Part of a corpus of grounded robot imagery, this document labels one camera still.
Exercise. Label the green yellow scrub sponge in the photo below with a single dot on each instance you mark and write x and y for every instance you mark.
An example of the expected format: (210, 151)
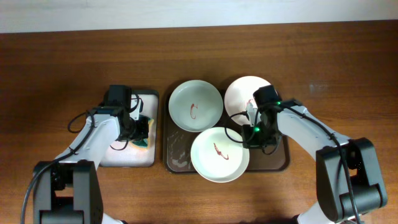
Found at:
(146, 140)

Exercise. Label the pink white plate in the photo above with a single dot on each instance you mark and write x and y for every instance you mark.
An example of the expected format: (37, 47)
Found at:
(240, 93)

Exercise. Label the brown serving tray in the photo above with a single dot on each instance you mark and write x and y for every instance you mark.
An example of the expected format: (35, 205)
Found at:
(177, 144)

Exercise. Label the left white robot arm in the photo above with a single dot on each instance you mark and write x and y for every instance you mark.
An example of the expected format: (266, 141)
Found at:
(66, 189)

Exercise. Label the cream white plate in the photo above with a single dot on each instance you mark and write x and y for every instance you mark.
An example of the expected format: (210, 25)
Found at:
(218, 155)

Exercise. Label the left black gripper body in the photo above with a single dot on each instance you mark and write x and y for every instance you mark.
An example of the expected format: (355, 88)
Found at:
(139, 130)

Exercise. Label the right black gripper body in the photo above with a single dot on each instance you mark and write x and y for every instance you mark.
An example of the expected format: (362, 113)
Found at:
(259, 135)

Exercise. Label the soapy water tray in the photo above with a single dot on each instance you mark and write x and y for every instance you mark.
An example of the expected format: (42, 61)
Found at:
(131, 156)

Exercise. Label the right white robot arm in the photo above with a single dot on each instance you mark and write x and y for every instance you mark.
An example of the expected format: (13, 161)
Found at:
(349, 181)

